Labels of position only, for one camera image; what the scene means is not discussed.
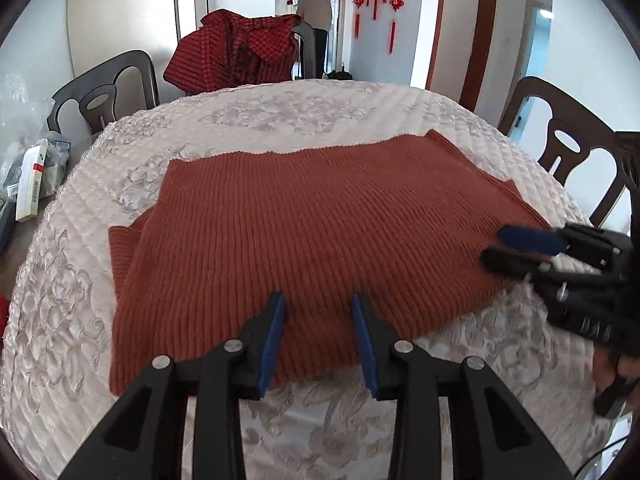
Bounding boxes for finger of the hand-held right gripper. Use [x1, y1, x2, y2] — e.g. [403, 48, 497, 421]
[480, 245, 558, 280]
[497, 224, 571, 257]

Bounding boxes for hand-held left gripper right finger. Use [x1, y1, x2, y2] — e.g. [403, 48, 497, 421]
[350, 292, 576, 480]

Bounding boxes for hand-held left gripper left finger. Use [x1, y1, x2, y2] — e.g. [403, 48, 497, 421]
[59, 291, 288, 480]

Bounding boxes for rust red knit sweater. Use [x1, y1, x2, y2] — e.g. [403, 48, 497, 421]
[107, 129, 551, 397]

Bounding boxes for person's right hand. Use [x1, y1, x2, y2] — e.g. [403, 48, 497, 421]
[592, 342, 623, 396]

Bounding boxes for dark wooden chair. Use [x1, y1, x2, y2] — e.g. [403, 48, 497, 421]
[290, 22, 315, 81]
[497, 76, 640, 231]
[46, 50, 161, 136]

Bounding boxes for cream quilted table cover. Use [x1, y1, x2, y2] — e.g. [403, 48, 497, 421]
[2, 79, 621, 480]

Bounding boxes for brown wooden door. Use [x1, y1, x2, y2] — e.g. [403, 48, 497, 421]
[425, 0, 498, 111]

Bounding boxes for white carton with red stripe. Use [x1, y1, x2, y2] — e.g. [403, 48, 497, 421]
[15, 139, 49, 223]

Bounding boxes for red plaid garment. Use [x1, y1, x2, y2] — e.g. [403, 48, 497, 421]
[163, 8, 303, 96]

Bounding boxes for clear plastic bag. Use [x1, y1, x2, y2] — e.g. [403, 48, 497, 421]
[0, 72, 73, 201]

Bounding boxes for black cable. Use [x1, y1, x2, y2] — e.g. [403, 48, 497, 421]
[572, 432, 631, 478]

